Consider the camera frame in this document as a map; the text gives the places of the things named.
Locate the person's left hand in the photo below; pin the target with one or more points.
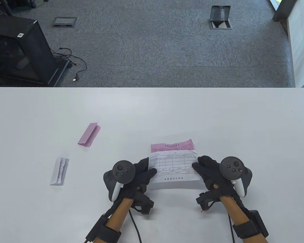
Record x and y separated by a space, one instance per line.
140 177

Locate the person's right hand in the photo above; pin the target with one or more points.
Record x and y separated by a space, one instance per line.
209 174

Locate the white invoice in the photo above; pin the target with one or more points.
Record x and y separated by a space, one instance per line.
176 164
58 172

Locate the person's left forearm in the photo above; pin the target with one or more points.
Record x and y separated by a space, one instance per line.
116 217

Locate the person's right forearm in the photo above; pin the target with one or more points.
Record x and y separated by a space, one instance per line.
233 210

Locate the white partition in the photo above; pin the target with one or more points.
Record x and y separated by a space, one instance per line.
302 45

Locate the black cabinet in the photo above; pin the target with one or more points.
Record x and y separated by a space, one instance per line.
17 50

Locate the gray left hand controller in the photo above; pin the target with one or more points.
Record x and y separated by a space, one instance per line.
122 170

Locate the dark pillar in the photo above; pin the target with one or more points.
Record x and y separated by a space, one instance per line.
283 11

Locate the closed gray floor box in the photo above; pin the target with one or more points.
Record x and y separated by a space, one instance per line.
65 21

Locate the gray right hand controller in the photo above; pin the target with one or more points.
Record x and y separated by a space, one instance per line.
231 167

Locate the pink invoice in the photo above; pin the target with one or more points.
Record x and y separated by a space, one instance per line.
89 134
172 145

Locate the gray hand controller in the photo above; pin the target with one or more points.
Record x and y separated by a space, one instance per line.
122 170
231 167

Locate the open gray floor box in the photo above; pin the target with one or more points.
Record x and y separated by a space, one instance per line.
220 17

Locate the black furniture leg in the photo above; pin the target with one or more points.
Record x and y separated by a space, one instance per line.
6 6

